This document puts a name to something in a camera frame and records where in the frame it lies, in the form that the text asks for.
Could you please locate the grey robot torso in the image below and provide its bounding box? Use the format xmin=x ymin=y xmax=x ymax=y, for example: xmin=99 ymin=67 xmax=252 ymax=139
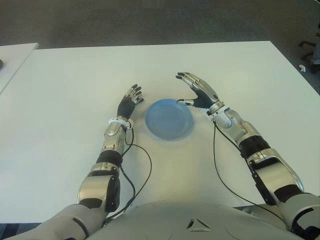
xmin=87 ymin=199 xmax=298 ymax=240

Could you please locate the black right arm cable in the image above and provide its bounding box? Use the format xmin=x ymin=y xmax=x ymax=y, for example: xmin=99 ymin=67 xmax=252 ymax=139
xmin=213 ymin=121 xmax=293 ymax=231

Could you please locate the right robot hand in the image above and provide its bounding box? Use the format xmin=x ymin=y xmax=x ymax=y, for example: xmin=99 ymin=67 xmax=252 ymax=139
xmin=175 ymin=71 xmax=225 ymax=110

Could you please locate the white side table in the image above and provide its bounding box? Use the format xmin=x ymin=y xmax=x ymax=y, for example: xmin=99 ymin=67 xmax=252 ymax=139
xmin=0 ymin=42 xmax=39 ymax=96

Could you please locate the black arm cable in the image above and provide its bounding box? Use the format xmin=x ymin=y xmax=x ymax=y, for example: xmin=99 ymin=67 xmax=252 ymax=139
xmin=99 ymin=127 xmax=153 ymax=226
xmin=213 ymin=121 xmax=293 ymax=231

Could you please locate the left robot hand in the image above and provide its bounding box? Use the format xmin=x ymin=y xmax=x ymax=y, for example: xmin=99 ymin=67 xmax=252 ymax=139
xmin=116 ymin=84 xmax=145 ymax=121

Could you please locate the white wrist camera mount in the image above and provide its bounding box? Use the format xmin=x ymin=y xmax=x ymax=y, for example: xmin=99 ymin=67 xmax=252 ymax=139
xmin=206 ymin=99 xmax=231 ymax=118
xmin=108 ymin=117 xmax=135 ymax=131

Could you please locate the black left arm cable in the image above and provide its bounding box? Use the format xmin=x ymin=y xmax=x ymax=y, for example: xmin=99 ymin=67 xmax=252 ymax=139
xmin=99 ymin=127 xmax=153 ymax=226

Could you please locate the blue plastic plate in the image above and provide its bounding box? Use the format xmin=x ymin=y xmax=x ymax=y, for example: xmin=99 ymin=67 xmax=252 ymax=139
xmin=144 ymin=98 xmax=195 ymax=141

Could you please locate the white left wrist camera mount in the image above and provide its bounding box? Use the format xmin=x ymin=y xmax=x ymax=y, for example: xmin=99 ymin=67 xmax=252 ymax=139
xmin=108 ymin=117 xmax=135 ymax=131

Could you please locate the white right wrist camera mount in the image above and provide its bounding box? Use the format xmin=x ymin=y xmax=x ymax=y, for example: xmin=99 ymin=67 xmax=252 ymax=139
xmin=206 ymin=99 xmax=231 ymax=118

